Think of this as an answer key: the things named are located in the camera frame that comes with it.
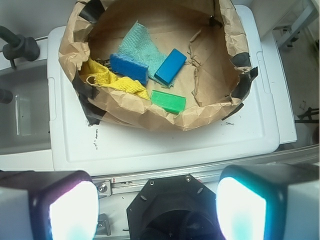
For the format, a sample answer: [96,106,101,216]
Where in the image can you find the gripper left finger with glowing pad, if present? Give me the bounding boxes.
[0,170,99,240]

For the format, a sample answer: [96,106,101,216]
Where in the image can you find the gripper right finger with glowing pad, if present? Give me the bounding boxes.
[215,163,320,240]

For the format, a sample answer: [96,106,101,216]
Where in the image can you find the green rectangular block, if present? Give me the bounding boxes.
[150,90,187,114]

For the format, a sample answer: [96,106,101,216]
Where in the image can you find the blue rectangular block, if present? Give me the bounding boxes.
[154,48,187,86]

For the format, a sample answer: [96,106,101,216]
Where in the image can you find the white plastic storage lid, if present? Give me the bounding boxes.
[47,5,297,176]

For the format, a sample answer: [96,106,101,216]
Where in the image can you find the clear plastic bin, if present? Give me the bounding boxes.
[0,60,51,155]

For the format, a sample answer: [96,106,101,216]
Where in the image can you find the yellow woven cloth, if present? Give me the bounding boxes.
[78,58,150,100]

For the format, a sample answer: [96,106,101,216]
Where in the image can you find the crumpled brown paper bin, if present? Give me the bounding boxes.
[58,0,258,131]

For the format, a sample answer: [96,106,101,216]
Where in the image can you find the blue sponge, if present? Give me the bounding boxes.
[109,53,149,86]

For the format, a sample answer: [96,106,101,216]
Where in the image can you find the teal woven cloth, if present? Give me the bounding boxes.
[117,22,167,85]

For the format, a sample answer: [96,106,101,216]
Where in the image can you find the aluminium extrusion rail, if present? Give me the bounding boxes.
[91,144,320,198]

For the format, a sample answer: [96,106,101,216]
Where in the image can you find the black octagonal mount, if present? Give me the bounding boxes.
[126,174,224,240]

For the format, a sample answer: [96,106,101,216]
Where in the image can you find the white metal frame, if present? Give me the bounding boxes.
[273,0,320,50]

